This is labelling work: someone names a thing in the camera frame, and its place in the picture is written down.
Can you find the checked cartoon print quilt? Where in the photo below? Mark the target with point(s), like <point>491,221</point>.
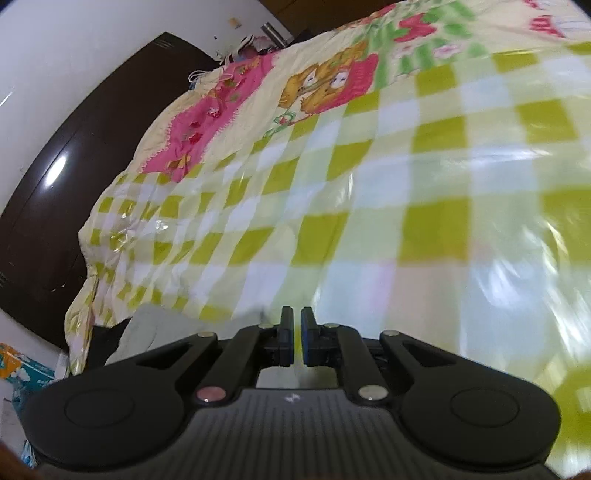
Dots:
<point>415,184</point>

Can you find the metal thermos flask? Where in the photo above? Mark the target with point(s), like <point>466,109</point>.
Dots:
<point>272,33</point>

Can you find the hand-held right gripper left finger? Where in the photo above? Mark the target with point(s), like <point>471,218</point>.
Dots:
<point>287,355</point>

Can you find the grey-green pants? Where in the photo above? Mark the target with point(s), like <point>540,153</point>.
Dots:
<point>147,327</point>

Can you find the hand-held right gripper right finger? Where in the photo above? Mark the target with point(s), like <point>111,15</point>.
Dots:
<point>307,353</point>

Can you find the brown wooden wardrobe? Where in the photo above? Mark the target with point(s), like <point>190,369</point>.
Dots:
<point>314,11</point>

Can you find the pile of small clothes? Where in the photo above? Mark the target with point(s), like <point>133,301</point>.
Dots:
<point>251,46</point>

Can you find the blue printed packet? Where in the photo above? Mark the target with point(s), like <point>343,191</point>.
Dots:
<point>23,369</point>

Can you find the black cloth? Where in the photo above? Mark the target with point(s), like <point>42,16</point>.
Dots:
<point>106,346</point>

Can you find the dark brown wooden headboard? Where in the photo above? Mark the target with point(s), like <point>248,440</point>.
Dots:
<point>69,184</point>

